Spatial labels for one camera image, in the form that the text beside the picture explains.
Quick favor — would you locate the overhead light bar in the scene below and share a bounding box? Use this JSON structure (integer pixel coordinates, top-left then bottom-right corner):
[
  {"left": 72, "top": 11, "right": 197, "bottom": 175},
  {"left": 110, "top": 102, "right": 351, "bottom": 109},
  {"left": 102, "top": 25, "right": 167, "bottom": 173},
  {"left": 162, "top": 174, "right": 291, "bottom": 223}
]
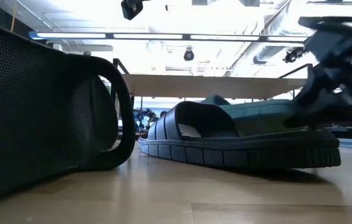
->
[{"left": 28, "top": 30, "right": 309, "bottom": 44}]

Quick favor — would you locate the black overhead camera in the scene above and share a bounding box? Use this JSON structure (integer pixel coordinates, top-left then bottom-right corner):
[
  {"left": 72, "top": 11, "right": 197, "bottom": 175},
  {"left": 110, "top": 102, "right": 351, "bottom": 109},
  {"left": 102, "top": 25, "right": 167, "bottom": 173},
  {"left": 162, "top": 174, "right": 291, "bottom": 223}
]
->
[{"left": 120, "top": 0, "right": 145, "bottom": 21}]

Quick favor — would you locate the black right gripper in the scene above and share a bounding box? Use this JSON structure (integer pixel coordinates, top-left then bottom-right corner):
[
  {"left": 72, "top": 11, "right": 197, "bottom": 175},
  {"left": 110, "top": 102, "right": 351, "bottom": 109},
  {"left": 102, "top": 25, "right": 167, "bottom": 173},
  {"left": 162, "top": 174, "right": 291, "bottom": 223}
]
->
[{"left": 283, "top": 16, "right": 352, "bottom": 129}]

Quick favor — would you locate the black rubber slide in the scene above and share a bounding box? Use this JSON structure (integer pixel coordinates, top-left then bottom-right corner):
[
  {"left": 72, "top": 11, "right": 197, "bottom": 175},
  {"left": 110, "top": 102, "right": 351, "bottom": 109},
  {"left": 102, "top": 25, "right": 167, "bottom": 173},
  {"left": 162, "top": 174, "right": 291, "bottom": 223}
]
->
[
  {"left": 0, "top": 15, "right": 137, "bottom": 208},
  {"left": 137, "top": 101, "right": 342, "bottom": 170}
]

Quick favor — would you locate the black mounted ceiling fixture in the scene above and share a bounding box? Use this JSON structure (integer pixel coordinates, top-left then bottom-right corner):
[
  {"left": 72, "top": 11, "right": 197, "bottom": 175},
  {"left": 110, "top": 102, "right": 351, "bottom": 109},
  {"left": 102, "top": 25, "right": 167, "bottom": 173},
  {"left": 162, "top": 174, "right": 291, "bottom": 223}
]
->
[{"left": 282, "top": 46, "right": 307, "bottom": 64}]

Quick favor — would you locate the black round ceiling camera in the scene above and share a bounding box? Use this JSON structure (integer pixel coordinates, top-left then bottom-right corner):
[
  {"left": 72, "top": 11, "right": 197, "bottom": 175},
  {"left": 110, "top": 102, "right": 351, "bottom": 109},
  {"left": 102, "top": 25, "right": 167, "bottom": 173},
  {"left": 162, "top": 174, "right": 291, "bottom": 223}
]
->
[{"left": 183, "top": 48, "right": 195, "bottom": 62}]

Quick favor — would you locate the green rubber slide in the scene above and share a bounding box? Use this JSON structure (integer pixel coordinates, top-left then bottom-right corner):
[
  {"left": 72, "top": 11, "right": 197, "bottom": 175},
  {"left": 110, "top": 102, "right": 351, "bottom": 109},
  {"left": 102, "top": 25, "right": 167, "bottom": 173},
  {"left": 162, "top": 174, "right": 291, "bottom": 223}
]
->
[{"left": 200, "top": 95, "right": 307, "bottom": 138}]

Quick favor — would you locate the light wooden shoe shelf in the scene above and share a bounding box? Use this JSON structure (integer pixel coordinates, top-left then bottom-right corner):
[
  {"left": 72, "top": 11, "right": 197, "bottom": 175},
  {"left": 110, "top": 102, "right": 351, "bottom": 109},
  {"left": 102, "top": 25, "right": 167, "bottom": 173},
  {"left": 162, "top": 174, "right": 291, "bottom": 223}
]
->
[{"left": 112, "top": 58, "right": 314, "bottom": 106}]

